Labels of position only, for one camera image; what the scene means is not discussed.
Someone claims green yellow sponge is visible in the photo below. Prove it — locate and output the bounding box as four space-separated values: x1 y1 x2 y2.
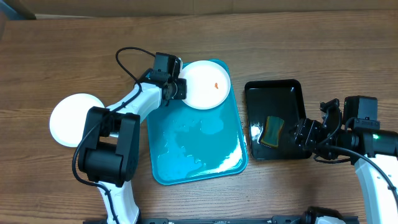
259 116 285 148

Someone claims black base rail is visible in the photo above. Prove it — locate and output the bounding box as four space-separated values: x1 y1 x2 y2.
83 207 360 224

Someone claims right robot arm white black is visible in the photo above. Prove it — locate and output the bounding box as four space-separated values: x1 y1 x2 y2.
291 96 397 223

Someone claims teal plastic tray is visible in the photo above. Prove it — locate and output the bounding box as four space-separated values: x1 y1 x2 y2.
145 58 249 186

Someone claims black rectangular tray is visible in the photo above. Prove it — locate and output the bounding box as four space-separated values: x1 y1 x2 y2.
244 79 311 161

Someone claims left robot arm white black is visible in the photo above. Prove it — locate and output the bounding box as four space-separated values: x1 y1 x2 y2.
72 78 187 223

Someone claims white plate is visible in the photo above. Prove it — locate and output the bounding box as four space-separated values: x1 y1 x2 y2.
49 93 104 147
178 60 231 110

